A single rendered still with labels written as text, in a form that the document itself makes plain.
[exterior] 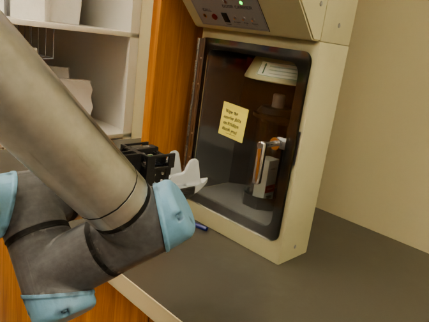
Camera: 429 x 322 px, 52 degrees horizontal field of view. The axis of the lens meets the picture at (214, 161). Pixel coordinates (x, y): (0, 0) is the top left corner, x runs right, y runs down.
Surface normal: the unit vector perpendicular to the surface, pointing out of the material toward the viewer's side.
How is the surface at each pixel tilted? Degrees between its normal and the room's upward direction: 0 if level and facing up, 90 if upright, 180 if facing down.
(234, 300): 0
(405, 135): 90
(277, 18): 135
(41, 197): 44
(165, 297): 0
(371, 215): 90
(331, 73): 90
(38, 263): 56
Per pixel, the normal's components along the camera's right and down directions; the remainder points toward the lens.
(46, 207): 0.63, -0.50
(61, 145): 0.59, 0.37
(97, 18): -0.70, 0.11
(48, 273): -0.14, -0.04
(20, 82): 0.72, 0.22
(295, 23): -0.58, 0.75
